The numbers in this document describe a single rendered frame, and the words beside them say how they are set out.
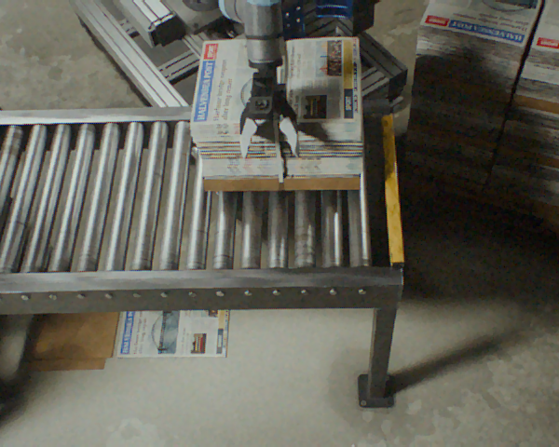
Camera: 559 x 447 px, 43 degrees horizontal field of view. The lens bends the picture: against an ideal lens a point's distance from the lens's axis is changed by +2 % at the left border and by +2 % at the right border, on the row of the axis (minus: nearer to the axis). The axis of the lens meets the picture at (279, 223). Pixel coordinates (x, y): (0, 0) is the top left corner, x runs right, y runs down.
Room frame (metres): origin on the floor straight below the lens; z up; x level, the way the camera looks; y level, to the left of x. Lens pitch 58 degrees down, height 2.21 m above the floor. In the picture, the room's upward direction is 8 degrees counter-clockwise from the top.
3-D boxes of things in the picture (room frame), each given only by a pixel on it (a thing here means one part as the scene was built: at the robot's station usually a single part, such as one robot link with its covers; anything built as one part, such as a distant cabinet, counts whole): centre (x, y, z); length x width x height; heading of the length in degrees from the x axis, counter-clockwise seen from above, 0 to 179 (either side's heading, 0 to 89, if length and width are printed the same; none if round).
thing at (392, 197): (0.93, -0.28, 0.81); 0.43 x 0.03 x 0.02; 172
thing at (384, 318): (0.70, -0.23, 0.34); 0.06 x 0.06 x 0.68; 82
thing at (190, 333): (1.05, 0.41, 0.00); 0.37 x 0.28 x 0.01; 82
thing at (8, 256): (1.08, 0.63, 0.77); 0.47 x 0.05 x 0.05; 172
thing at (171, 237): (1.02, 0.25, 0.77); 0.47 x 0.05 x 0.05; 172
